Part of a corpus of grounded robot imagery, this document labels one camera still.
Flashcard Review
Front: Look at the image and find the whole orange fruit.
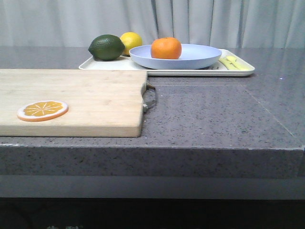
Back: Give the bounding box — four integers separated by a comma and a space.
151, 37, 182, 60

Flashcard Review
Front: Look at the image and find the light blue plate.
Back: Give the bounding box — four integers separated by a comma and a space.
130, 44, 222, 70

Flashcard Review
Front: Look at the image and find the cream rectangular tray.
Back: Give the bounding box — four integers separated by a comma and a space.
79, 49, 255, 77

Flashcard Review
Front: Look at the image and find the yellow lemon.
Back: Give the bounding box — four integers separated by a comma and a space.
120, 32, 142, 56

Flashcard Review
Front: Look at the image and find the green lime fruit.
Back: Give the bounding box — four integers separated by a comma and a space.
88, 34, 125, 61

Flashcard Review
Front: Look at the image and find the yellow plastic fork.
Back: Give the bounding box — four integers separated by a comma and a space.
225, 56, 249, 71

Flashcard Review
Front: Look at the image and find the yellow plastic knife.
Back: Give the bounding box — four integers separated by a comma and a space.
218, 58, 239, 70

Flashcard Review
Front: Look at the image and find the orange slice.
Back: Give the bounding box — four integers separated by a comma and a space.
17, 100, 69, 122

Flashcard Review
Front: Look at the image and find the wooden cutting board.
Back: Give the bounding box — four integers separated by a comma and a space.
0, 69, 147, 137

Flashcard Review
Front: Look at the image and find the grey curtain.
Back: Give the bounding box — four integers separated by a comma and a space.
0, 0, 305, 48

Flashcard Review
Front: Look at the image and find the metal cutting board handle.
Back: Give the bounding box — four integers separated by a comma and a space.
142, 82, 158, 113

